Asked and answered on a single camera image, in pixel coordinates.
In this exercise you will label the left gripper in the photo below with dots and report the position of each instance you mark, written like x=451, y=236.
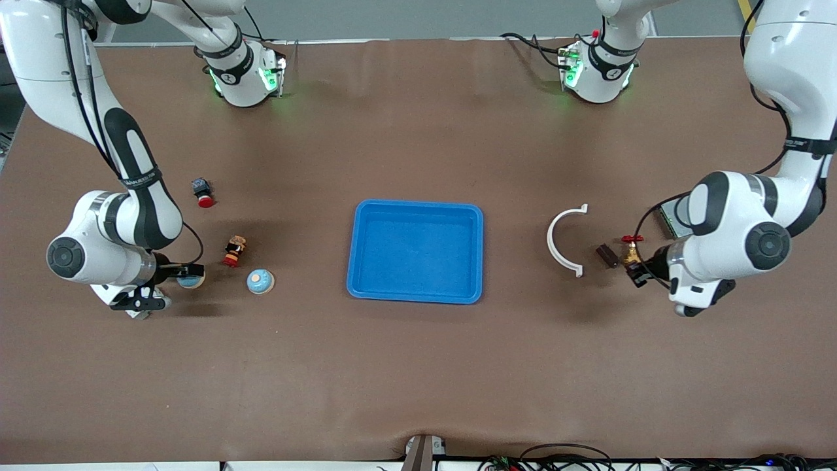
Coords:
x=656, y=263

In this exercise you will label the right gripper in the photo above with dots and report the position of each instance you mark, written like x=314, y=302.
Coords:
x=166, y=269

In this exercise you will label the blue bell white button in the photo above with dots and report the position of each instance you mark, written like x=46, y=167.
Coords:
x=191, y=282

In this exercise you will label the dark brown electrolytic capacitor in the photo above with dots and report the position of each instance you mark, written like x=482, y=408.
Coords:
x=607, y=256

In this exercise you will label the light blue round cap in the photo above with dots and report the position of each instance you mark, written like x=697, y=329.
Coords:
x=260, y=281

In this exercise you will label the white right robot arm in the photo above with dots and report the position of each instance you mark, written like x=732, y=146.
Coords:
x=39, y=59

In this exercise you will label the blue plastic tray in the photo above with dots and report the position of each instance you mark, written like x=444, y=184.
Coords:
x=418, y=255

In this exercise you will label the white circuit breaker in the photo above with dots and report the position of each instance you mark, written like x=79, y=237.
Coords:
x=138, y=315

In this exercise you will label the grey metal box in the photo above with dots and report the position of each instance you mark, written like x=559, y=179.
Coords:
x=670, y=219

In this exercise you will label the red emergency stop orange base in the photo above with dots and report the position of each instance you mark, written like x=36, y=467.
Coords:
x=234, y=252

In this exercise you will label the white curved pipe clamp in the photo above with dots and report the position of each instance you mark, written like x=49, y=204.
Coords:
x=550, y=241

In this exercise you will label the red push button black base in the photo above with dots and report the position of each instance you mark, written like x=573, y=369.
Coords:
x=203, y=191

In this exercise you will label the metal mount bracket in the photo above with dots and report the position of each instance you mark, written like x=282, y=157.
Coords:
x=422, y=454

